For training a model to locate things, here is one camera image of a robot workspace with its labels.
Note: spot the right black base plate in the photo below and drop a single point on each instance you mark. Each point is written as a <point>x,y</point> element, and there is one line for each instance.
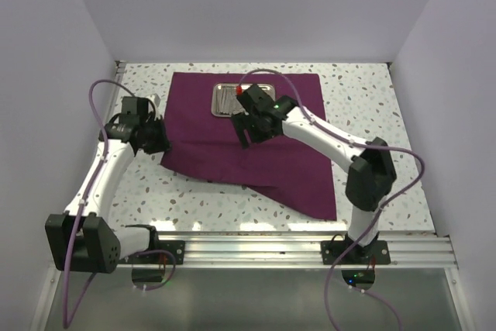
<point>376,252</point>

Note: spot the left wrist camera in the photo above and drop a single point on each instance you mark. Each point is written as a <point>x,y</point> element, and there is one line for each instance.
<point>155,99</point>

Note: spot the aluminium left side rail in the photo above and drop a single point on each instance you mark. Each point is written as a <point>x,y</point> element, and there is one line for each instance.
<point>104,114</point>

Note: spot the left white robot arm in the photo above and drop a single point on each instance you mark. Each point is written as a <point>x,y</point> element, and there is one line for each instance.
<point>80,238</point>

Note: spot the steel tweezers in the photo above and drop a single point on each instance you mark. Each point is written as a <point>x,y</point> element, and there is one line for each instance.
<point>226,101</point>

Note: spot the aluminium rail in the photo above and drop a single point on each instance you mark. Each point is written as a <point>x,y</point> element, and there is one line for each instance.
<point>302,250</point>
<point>104,114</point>

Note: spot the aluminium front rail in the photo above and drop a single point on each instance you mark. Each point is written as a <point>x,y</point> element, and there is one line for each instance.
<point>302,250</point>

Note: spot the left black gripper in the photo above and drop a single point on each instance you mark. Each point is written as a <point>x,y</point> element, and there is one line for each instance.
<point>163,143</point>

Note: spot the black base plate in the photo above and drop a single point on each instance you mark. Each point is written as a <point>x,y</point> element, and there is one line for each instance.
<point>376,252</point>
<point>165,252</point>

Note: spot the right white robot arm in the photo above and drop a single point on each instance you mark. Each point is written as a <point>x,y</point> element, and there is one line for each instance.
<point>368,165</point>

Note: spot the purple cloth wrap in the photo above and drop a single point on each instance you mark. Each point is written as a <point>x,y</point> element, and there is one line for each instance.
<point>206,147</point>

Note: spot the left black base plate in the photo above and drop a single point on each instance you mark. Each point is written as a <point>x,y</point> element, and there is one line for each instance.
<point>165,252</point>

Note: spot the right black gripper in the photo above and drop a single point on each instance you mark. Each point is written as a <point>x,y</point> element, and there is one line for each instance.
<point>240,120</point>

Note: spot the steel instrument tray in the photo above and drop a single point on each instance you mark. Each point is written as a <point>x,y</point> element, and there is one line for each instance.
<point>267,88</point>

